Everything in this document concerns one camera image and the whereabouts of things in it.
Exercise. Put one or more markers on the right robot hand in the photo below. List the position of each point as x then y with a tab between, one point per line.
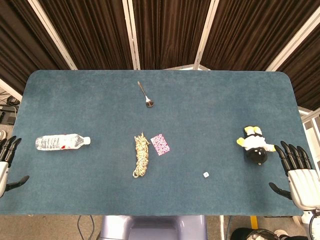
301	182

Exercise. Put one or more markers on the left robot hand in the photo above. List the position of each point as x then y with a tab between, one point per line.
5	152

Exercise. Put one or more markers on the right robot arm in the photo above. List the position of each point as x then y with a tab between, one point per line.
310	220

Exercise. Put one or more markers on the lavender robot base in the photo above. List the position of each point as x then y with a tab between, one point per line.
152	228

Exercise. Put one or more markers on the small white die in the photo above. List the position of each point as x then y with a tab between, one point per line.
206	175

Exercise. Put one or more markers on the clear plastic water bottle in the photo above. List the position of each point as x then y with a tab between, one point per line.
60	142

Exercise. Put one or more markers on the black white penguin plush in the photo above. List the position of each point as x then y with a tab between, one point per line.
255	146

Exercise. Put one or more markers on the black shoe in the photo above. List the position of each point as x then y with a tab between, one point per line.
252	235

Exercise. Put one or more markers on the blue felt table mat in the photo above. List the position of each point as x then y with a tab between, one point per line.
150	150

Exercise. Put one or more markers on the pink patterned card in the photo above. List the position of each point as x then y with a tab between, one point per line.
160	144

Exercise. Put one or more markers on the metal spoon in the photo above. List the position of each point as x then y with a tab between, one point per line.
146	96

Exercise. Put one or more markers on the dark brown curtain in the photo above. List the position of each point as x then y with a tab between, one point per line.
172	30

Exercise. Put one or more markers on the white partition frame post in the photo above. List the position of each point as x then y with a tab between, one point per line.
291	40
205	33
131	33
51	32

